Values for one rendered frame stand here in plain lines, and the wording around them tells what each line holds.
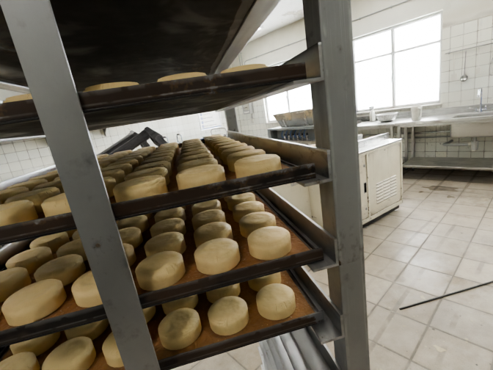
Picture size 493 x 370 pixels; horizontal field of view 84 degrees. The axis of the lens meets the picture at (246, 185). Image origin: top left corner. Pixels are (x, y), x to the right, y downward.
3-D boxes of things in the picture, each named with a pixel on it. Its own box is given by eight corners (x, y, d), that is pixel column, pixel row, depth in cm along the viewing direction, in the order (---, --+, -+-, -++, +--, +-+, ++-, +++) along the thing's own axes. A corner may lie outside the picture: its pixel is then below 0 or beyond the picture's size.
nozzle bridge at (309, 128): (293, 154, 313) (290, 124, 305) (346, 157, 253) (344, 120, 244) (271, 160, 297) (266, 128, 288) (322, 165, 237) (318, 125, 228)
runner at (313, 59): (215, 111, 84) (213, 102, 83) (224, 110, 84) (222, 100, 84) (293, 84, 23) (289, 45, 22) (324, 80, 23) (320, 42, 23)
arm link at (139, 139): (150, 125, 173) (150, 121, 164) (164, 142, 176) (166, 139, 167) (87, 168, 159) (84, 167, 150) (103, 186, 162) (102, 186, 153)
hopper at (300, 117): (293, 124, 297) (292, 111, 293) (335, 120, 250) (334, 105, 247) (273, 128, 282) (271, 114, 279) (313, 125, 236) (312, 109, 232)
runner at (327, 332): (229, 195, 91) (228, 186, 90) (238, 193, 91) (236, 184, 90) (321, 344, 30) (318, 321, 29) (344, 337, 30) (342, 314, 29)
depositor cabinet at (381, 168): (351, 199, 381) (347, 139, 360) (403, 209, 321) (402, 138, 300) (281, 230, 318) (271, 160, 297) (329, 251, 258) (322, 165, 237)
